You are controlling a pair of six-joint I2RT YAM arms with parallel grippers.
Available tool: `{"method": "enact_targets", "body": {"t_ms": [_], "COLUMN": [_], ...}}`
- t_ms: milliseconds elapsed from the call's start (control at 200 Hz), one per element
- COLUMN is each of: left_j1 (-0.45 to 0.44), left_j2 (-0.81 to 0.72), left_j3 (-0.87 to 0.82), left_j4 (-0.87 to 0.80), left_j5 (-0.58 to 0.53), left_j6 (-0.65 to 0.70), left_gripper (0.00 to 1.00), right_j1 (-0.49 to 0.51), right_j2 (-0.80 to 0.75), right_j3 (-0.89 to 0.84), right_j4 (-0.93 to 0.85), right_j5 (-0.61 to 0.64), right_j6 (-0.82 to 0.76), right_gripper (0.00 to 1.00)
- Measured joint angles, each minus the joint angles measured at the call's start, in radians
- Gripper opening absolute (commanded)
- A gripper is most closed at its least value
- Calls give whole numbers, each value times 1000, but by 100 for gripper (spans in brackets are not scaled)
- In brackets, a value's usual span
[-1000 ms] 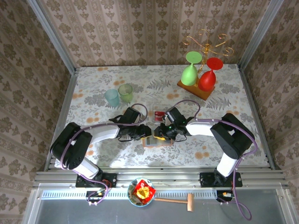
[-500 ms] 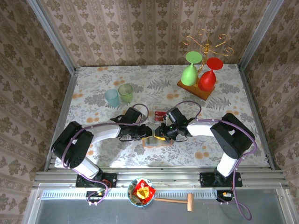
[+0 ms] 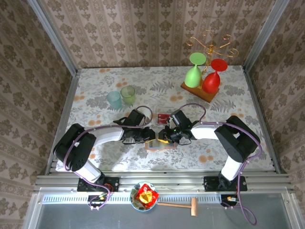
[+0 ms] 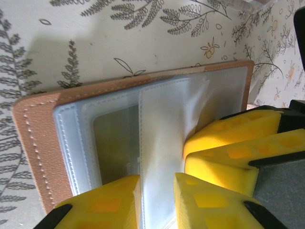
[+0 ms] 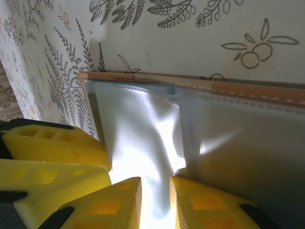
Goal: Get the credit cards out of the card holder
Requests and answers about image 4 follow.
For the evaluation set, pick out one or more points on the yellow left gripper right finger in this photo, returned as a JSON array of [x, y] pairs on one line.
[[209, 210]]

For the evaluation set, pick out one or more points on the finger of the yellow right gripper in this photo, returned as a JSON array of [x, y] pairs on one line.
[[226, 167], [238, 128]]

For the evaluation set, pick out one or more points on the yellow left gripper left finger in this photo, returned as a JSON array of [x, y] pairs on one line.
[[102, 207]]

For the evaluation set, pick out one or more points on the tan leather card holder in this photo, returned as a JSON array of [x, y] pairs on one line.
[[38, 119]]

